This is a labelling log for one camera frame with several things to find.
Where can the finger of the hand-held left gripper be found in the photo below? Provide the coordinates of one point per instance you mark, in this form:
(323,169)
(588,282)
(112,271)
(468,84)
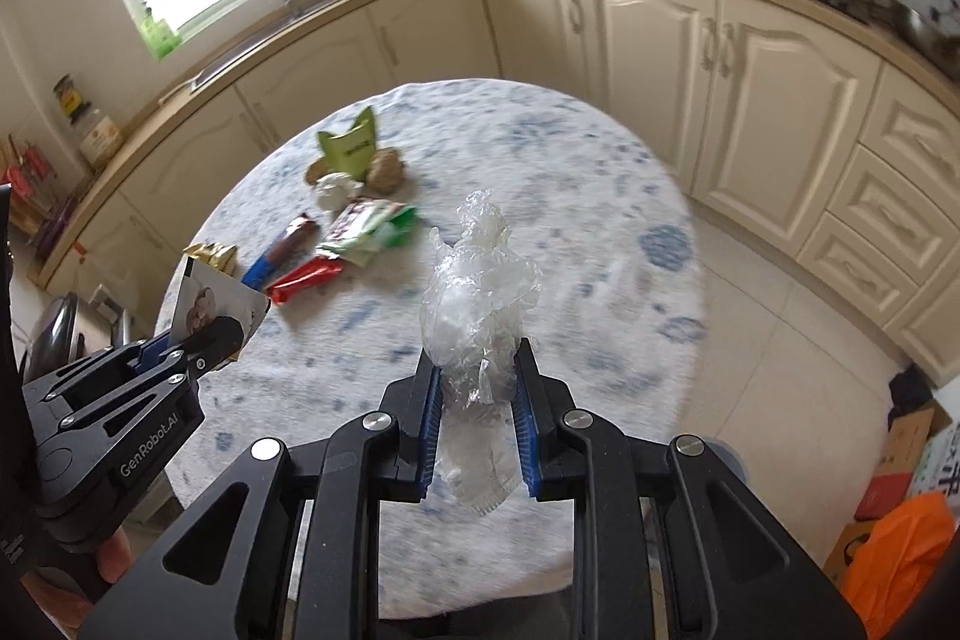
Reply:
(154,351)
(217,340)

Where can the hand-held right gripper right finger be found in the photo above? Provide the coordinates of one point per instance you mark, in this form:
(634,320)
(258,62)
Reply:
(529,419)

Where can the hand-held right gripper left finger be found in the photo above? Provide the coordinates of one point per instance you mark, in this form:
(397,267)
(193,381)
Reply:
(427,419)

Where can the white picture snack packet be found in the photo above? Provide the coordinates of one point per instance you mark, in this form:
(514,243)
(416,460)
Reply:
(206,299)

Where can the gold snack packet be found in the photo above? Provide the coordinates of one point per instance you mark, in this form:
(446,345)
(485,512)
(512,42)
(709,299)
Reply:
(214,256)

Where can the clear plastic bag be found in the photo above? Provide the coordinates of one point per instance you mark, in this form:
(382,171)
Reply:
(480,302)

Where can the person's left hand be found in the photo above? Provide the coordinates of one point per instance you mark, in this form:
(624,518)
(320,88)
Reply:
(114,557)

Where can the red snack wrapper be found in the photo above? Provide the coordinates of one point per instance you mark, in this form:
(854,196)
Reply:
(306,280)

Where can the brown blue bar wrapper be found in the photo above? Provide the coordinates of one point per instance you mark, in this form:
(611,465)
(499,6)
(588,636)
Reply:
(281,250)

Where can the cream cabinet door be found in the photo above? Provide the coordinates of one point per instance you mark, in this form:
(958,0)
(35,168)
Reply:
(780,115)
(532,25)
(442,29)
(105,242)
(934,325)
(315,78)
(649,70)
(187,168)

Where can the green white snack packet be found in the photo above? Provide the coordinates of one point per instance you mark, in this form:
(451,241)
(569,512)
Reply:
(367,227)

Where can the white crumpled tissue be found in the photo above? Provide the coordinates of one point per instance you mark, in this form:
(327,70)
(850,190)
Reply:
(336,190)

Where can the brown round ball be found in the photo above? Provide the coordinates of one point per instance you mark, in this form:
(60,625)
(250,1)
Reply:
(384,171)
(318,169)

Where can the round table with patterned cloth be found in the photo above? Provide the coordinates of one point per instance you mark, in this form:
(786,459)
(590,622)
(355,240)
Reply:
(570,220)

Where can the bundle of red packets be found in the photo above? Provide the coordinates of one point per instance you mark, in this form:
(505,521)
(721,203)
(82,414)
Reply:
(26,186)

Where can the white labelled jar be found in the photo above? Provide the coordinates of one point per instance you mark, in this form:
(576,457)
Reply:
(101,138)

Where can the yellow labelled jar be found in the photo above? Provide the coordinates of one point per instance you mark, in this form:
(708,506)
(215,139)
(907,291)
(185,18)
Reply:
(70,100)

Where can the green sponge pack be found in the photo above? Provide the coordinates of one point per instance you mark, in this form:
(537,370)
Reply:
(159,34)

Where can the steel sink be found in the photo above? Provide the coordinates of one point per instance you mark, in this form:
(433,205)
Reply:
(300,25)

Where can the plain cardboard box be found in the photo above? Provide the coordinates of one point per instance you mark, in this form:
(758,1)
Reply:
(851,550)

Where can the cream kitchen cabinet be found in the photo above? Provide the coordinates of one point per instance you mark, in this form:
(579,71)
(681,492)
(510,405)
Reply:
(660,85)

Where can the cream cabinet drawer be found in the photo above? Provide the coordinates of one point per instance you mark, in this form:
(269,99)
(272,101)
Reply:
(919,119)
(855,265)
(892,201)

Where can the red brown cardboard box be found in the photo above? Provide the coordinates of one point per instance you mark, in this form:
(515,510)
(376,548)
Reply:
(904,452)

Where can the black cloth bundle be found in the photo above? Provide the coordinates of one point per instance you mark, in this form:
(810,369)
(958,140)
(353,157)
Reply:
(910,400)

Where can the orange plastic bag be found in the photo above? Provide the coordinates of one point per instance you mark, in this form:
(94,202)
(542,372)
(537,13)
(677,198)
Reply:
(900,557)

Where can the white rice bag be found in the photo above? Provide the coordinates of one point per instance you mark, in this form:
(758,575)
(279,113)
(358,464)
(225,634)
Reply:
(941,460)

